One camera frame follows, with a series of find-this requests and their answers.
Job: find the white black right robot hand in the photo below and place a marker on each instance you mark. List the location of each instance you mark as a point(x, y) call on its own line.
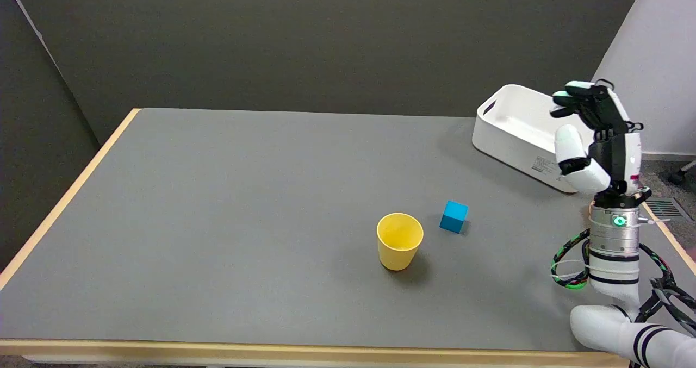
point(613, 139)

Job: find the blue cube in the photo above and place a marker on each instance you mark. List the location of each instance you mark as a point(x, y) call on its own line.
point(453, 216)

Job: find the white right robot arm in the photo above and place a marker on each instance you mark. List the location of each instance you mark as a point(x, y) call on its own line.
point(614, 259)

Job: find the black chair caster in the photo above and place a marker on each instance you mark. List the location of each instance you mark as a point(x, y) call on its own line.
point(681, 173)

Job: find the floor vent grille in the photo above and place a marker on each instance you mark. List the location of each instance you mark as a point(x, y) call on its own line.
point(666, 208)

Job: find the white plastic storage bin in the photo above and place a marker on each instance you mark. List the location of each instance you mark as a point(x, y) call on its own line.
point(522, 134)

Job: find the yellow plastic cup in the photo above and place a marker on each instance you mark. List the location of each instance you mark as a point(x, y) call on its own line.
point(399, 241)

